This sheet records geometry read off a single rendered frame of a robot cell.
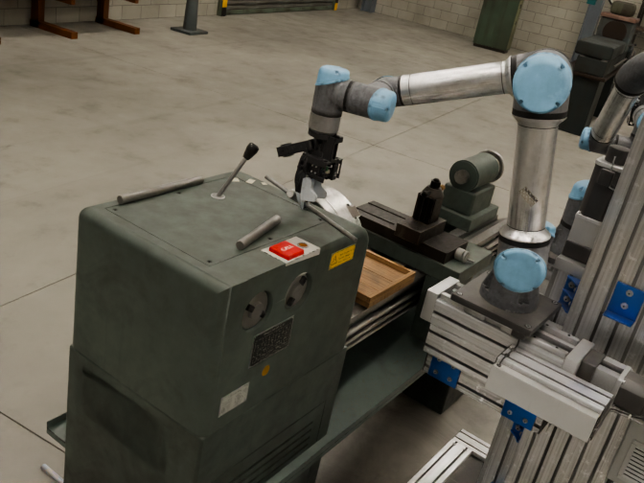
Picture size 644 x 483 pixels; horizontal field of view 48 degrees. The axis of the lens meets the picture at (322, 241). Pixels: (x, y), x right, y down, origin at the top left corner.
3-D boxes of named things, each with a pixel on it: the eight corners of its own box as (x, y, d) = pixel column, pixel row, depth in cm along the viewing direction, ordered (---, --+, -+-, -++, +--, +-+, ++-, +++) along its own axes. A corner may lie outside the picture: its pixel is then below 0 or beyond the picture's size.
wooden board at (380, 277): (368, 309, 232) (370, 298, 230) (282, 264, 249) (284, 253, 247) (413, 282, 255) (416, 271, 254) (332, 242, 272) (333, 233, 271)
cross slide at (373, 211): (444, 264, 259) (447, 253, 257) (346, 219, 279) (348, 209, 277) (465, 251, 273) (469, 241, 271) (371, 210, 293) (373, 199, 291)
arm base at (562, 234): (600, 254, 230) (611, 226, 226) (586, 267, 218) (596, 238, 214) (555, 236, 237) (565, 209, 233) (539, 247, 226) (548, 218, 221)
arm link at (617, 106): (623, 64, 197) (574, 157, 241) (665, 74, 195) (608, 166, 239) (630, 32, 201) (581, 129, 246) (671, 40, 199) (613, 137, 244)
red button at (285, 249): (287, 264, 165) (288, 256, 164) (267, 253, 168) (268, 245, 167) (303, 257, 170) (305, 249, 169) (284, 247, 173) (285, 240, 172)
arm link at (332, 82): (348, 75, 166) (313, 65, 168) (338, 121, 170) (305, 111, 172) (357, 70, 173) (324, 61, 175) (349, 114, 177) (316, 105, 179)
